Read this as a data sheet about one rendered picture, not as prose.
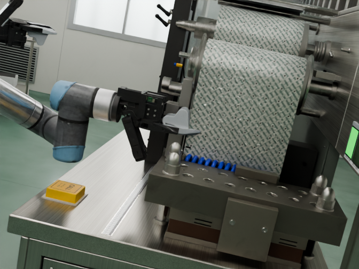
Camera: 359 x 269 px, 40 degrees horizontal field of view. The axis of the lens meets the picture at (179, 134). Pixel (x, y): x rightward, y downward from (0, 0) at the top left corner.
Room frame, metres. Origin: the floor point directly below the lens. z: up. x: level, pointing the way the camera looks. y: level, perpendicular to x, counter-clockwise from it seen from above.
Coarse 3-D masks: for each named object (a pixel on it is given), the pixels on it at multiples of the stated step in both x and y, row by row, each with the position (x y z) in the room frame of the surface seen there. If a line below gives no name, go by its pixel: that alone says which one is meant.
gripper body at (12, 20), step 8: (8, 24) 1.59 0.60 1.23; (16, 24) 1.58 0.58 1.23; (24, 24) 1.59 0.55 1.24; (0, 32) 1.58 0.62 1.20; (8, 32) 1.59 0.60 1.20; (16, 32) 1.59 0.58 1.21; (24, 32) 1.60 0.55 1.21; (0, 40) 1.60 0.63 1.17; (8, 40) 1.58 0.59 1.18; (16, 40) 1.59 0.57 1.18; (24, 40) 1.60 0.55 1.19
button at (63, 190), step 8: (56, 184) 1.07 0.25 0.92; (64, 184) 1.08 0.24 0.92; (72, 184) 1.09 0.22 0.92; (48, 192) 1.04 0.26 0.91; (56, 192) 1.04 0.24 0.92; (64, 192) 1.04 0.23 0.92; (72, 192) 1.04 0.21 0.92; (80, 192) 1.07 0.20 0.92; (64, 200) 1.04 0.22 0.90; (72, 200) 1.04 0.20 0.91
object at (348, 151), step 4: (352, 128) 0.91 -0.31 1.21; (352, 132) 0.90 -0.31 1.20; (356, 132) 0.87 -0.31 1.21; (352, 136) 0.89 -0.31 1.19; (356, 136) 0.86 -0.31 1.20; (352, 140) 0.88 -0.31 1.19; (348, 144) 0.90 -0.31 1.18; (352, 144) 0.88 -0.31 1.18; (348, 148) 0.89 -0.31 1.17; (352, 148) 0.87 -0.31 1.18; (348, 152) 0.89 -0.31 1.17; (352, 152) 0.86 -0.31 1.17
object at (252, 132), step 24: (216, 96) 1.14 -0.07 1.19; (240, 96) 1.14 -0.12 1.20; (192, 120) 1.15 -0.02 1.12; (216, 120) 1.14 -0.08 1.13; (240, 120) 1.14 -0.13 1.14; (264, 120) 1.13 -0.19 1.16; (288, 120) 1.13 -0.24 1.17; (192, 144) 1.15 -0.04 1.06; (216, 144) 1.14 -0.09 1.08; (240, 144) 1.14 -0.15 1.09; (264, 144) 1.13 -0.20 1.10; (264, 168) 1.13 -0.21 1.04
